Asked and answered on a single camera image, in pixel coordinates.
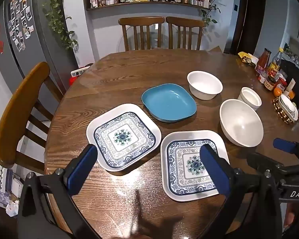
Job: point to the red sauce bottle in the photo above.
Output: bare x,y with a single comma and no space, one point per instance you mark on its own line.
264,59

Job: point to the brown glass jar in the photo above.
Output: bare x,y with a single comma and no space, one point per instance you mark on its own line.
270,84

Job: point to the dark wooden door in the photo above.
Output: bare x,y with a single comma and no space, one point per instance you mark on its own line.
249,22

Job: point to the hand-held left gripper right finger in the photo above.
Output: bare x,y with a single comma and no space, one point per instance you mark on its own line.
214,171

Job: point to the small white label jar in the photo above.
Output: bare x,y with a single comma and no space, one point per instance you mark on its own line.
263,77

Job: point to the orange fruit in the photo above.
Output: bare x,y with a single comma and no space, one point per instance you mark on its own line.
291,94
278,92

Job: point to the crumpled white tissue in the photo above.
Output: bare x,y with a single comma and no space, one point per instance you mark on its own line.
12,209

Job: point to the small white bowl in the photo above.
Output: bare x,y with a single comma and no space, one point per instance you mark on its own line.
246,105
251,95

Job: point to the trailing ivy plant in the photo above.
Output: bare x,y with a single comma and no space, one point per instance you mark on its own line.
57,27

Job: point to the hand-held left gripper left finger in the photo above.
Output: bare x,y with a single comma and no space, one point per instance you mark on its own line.
81,171

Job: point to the grey refrigerator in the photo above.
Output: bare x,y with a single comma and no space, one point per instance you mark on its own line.
37,42

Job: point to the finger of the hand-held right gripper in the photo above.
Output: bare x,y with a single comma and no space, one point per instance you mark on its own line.
285,145
264,163

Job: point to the blue patterned square plate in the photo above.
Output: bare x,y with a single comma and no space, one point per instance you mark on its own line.
184,164
124,137

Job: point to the ribbed white bowl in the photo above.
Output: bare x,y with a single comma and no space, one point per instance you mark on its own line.
204,83

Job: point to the wooden dining chair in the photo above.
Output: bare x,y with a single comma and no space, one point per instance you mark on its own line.
184,22
139,21
20,104

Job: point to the black chair back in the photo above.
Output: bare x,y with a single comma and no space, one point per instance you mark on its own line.
297,77

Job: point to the yellow snack packet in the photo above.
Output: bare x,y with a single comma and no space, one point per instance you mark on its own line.
248,58

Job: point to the yellow label sauce bottle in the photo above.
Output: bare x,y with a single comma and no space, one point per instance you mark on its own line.
276,67

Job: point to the cluster of fridge photo magnets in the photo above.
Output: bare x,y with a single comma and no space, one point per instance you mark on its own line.
21,12

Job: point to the white dish with dark rim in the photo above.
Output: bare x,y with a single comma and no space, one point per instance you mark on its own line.
287,104

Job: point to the white tube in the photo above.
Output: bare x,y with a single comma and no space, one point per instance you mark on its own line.
290,84

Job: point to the plain blue square plate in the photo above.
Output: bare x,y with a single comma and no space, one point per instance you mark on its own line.
168,102

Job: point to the small hanging green plant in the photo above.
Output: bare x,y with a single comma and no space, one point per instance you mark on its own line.
209,12

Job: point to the wooden bead basket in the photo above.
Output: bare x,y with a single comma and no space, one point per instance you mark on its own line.
281,114

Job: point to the white printed cardboard box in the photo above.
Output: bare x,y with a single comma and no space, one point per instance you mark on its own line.
7,184

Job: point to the large white bowl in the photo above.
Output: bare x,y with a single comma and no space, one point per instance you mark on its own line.
239,122

